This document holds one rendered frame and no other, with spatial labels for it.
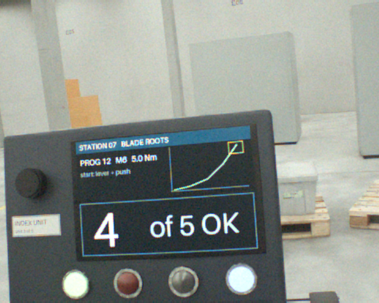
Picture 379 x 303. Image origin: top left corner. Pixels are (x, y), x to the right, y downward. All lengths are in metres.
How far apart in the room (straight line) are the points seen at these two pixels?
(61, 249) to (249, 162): 0.19
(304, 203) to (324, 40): 9.62
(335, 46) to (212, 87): 5.59
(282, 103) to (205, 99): 1.38
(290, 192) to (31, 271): 3.23
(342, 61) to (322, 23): 1.17
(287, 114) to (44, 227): 7.54
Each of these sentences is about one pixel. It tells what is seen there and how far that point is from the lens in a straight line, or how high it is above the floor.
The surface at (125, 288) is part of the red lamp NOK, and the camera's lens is 0.41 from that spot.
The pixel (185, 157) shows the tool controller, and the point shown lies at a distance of 0.39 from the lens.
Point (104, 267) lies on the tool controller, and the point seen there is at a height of 1.13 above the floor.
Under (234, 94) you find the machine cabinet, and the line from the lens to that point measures 8.03.
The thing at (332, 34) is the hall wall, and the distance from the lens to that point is 12.95.
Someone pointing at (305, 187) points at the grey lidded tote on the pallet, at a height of 0.38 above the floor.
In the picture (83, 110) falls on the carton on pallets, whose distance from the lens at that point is 8.45.
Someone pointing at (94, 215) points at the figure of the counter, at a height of 1.18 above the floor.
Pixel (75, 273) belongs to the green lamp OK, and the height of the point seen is 1.13.
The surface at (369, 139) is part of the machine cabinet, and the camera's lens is 6.36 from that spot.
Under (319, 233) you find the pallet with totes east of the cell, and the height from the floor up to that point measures 0.04.
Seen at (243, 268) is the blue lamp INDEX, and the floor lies 1.13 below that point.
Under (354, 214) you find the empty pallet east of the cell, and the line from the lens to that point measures 3.74.
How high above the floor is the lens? 1.29
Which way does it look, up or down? 9 degrees down
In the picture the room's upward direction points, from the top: 6 degrees counter-clockwise
